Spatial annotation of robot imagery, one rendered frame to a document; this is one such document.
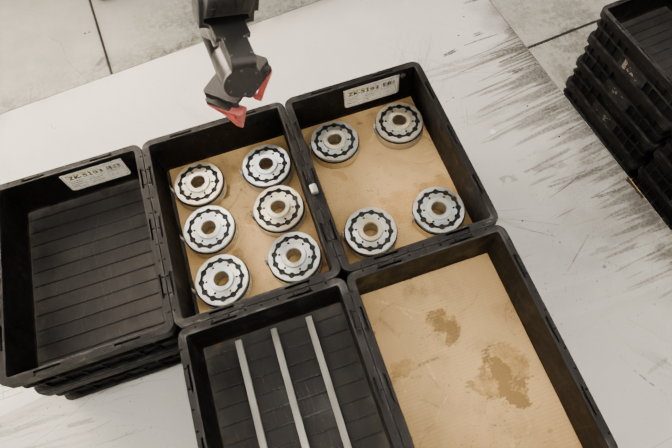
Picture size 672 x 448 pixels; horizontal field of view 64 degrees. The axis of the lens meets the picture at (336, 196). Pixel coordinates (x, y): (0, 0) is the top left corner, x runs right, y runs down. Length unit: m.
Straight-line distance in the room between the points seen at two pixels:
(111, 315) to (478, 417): 0.70
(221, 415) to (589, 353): 0.72
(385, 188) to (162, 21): 1.84
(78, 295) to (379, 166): 0.66
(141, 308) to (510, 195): 0.83
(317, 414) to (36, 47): 2.31
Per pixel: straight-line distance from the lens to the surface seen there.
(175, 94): 1.52
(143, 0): 2.90
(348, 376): 1.02
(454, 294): 1.06
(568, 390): 1.01
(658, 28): 2.05
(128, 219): 1.21
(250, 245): 1.11
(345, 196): 1.12
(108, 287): 1.17
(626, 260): 1.32
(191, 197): 1.15
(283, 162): 1.14
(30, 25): 3.05
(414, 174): 1.15
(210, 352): 1.06
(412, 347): 1.03
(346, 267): 0.96
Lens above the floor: 1.83
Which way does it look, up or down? 63 degrees down
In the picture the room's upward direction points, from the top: 8 degrees counter-clockwise
